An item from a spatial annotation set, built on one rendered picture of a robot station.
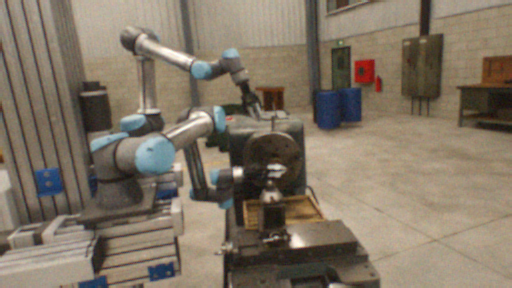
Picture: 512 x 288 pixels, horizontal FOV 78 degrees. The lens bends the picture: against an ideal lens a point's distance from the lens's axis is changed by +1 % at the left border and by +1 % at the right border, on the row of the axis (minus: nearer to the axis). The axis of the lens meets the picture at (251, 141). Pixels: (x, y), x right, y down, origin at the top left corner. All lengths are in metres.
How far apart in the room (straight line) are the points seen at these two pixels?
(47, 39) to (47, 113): 0.25
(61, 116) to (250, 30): 11.30
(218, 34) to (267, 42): 1.93
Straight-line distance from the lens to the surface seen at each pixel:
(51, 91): 1.29
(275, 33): 12.72
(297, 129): 1.82
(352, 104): 8.73
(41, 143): 1.34
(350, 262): 1.18
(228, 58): 1.47
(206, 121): 1.28
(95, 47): 11.56
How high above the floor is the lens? 1.56
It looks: 13 degrees down
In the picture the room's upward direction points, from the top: 5 degrees counter-clockwise
